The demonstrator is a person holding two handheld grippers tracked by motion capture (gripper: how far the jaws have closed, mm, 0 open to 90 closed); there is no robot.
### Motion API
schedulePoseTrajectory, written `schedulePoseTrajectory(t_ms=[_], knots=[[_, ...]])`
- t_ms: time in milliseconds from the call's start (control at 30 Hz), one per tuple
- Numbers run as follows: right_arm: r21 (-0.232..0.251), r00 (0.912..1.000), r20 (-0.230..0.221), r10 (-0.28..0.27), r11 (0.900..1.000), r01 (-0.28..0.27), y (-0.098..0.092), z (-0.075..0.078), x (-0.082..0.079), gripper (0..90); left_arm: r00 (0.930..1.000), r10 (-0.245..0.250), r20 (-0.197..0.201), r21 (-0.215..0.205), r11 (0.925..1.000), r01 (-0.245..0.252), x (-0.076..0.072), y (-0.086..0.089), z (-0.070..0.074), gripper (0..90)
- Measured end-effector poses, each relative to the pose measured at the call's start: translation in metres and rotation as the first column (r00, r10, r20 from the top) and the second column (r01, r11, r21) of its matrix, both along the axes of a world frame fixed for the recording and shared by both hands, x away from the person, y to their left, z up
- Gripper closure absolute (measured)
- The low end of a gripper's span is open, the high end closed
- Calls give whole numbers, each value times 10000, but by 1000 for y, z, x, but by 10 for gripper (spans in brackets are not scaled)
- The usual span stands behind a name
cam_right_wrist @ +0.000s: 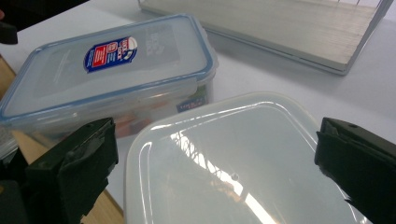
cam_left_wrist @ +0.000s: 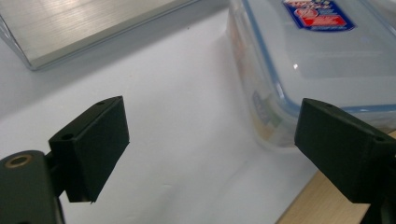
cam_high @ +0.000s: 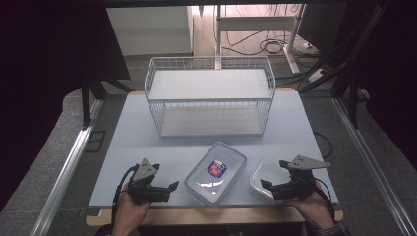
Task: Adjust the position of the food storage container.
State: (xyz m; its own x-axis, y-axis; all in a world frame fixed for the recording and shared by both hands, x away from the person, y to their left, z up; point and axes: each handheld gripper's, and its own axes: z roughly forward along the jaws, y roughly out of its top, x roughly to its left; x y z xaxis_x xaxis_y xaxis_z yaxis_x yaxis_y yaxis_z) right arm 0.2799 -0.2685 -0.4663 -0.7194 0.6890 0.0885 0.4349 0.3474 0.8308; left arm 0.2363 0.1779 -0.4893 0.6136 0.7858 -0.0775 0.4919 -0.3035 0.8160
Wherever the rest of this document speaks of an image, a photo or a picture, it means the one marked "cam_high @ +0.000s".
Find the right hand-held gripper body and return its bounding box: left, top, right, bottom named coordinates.
left=270, top=154, right=331, bottom=201

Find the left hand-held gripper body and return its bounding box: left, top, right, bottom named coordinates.
left=126, top=157, right=172, bottom=205

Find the white square container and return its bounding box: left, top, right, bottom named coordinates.
left=249, top=157, right=296, bottom=203

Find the clear container with blue-rimmed lid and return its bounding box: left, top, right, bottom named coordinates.
left=184, top=141, right=248, bottom=207

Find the white wire two-tier rack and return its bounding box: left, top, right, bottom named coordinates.
left=144, top=55, right=277, bottom=139

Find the person's left hand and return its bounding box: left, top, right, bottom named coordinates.
left=114, top=188, right=151, bottom=222

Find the person's right hand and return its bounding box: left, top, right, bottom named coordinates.
left=284, top=181, right=335, bottom=230

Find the light blue table mat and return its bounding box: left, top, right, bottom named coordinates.
left=89, top=90, right=339, bottom=209

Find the black metal stand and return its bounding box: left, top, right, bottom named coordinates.
left=81, top=70, right=134, bottom=130
left=329, top=63, right=362, bottom=130

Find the white power strip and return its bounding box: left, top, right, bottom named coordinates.
left=307, top=68, right=327, bottom=84

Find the white cabinet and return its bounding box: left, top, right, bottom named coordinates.
left=106, top=6, right=194, bottom=57

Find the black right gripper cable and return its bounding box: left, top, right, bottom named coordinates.
left=313, top=176, right=336, bottom=222

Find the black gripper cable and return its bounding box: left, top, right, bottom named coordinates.
left=313, top=176, right=336, bottom=222
left=111, top=163, right=141, bottom=227

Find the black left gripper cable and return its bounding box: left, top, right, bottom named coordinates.
left=111, top=163, right=141, bottom=227

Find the black cable on floor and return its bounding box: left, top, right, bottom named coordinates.
left=313, top=131, right=334, bottom=159

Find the aluminium rail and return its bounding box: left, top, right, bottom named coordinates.
left=30, top=98, right=104, bottom=236
left=331, top=97, right=417, bottom=236

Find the tangle of black floor cables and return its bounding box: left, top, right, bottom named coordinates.
left=222, top=29, right=318, bottom=57

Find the white desk frame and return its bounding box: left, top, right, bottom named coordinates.
left=214, top=4, right=307, bottom=75

